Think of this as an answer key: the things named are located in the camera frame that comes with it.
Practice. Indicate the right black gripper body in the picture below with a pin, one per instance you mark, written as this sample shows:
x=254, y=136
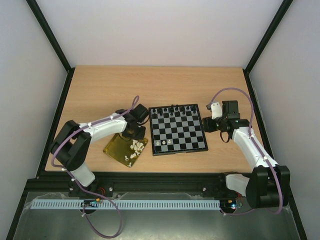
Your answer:
x=206, y=124

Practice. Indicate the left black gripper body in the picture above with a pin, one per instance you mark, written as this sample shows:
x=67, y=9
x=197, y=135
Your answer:
x=136, y=134

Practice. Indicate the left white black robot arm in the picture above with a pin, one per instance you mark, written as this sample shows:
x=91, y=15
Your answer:
x=71, y=144

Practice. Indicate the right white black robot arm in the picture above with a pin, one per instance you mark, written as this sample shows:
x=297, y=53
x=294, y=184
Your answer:
x=268, y=185

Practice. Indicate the white chess piece pile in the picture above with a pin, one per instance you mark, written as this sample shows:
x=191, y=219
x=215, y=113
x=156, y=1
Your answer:
x=137, y=147

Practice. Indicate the black grey chess board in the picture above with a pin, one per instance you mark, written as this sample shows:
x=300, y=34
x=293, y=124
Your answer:
x=186, y=133

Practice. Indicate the black chess pieces row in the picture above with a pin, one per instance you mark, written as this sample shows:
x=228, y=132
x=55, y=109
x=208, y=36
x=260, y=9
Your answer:
x=174, y=111

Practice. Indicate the gold metal tray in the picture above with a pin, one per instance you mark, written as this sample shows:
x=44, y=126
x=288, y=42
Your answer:
x=119, y=147

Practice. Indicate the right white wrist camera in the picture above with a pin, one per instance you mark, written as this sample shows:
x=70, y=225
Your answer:
x=215, y=109

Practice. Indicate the light blue slotted cable duct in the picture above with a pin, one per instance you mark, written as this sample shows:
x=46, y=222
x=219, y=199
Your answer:
x=77, y=204

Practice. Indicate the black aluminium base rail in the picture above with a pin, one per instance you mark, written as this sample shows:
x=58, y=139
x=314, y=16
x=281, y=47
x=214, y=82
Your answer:
x=208, y=185

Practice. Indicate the right black frame post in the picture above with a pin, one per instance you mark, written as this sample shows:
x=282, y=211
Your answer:
x=276, y=20

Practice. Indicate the black frame post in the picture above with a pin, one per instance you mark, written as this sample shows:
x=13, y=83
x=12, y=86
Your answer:
x=276, y=20
x=41, y=19

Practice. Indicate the left black frame post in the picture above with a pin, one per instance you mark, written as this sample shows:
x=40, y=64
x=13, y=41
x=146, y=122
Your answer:
x=41, y=19

